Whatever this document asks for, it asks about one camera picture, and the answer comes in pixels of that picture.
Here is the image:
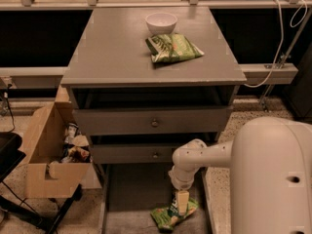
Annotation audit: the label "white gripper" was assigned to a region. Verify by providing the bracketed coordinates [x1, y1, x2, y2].
[169, 165, 195, 215]

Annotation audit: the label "green rice chip bag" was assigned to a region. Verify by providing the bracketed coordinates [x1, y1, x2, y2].
[150, 194, 199, 231]

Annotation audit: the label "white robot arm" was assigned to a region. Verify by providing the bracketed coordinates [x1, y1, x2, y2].
[169, 117, 312, 234]

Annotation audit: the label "open grey bottom drawer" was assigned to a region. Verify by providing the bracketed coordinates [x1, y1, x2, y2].
[99, 163, 213, 234]

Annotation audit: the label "grey top drawer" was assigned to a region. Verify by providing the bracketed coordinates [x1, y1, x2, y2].
[73, 107, 232, 136]

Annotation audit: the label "grey wooden drawer cabinet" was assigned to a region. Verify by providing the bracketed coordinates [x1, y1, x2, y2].
[59, 6, 248, 234]

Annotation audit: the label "green chip bag on counter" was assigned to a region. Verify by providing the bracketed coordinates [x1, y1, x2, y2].
[145, 33, 204, 63]

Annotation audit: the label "snack packets in box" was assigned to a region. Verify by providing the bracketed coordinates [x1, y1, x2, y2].
[60, 123, 91, 163]

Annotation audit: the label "black folding stand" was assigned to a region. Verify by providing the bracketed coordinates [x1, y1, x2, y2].
[0, 183, 83, 234]

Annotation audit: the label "cardboard box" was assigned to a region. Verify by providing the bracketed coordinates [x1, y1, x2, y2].
[22, 101, 92, 200]

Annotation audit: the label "white ceramic bowl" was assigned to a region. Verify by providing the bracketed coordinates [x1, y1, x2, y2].
[145, 13, 177, 35]

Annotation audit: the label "black chair seat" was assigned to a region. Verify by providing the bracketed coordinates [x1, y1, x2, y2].
[0, 132, 25, 182]

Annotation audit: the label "metal railing frame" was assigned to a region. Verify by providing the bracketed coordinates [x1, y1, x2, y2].
[1, 0, 311, 86]

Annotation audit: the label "white cable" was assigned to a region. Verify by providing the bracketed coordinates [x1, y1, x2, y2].
[243, 0, 308, 89]

